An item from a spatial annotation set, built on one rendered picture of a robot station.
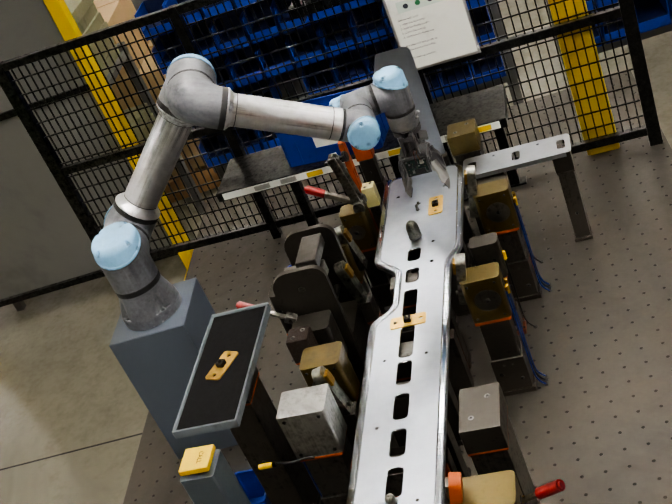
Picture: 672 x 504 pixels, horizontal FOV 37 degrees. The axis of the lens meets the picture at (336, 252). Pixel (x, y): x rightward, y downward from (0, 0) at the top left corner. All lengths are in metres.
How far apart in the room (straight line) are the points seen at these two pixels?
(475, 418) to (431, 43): 1.40
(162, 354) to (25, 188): 2.47
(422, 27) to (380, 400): 1.29
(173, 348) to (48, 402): 2.20
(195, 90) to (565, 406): 1.09
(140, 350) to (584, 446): 1.06
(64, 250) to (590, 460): 3.26
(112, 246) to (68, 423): 2.10
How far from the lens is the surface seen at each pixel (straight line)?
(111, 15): 5.47
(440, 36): 3.02
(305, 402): 2.00
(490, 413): 1.94
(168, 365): 2.51
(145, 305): 2.46
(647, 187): 3.03
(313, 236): 2.34
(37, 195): 4.86
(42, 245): 5.00
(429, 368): 2.13
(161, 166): 2.46
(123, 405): 4.33
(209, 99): 2.25
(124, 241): 2.41
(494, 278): 2.24
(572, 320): 2.61
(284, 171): 3.05
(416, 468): 1.93
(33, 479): 4.27
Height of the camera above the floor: 2.33
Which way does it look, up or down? 30 degrees down
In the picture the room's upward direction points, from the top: 23 degrees counter-clockwise
